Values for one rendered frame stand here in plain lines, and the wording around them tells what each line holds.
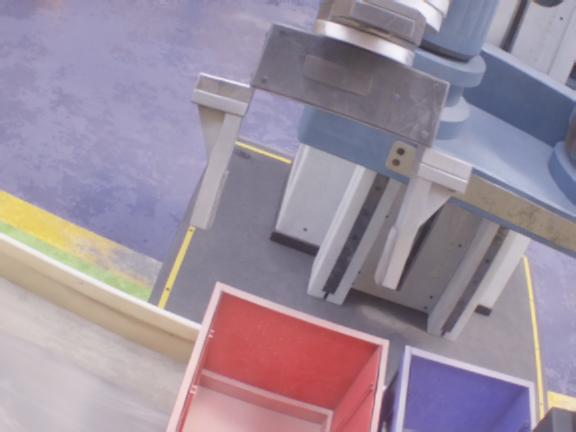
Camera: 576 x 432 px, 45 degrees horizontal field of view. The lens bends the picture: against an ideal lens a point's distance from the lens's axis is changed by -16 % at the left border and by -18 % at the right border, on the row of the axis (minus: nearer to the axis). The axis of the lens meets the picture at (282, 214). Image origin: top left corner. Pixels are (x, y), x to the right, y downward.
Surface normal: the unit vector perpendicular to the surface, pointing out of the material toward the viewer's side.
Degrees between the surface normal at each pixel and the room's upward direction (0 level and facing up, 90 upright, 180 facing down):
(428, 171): 66
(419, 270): 90
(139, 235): 0
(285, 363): 88
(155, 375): 1
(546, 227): 90
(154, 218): 0
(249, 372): 88
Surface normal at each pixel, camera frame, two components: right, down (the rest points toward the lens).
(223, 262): 0.32, -0.78
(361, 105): 0.00, 0.15
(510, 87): -0.14, 0.52
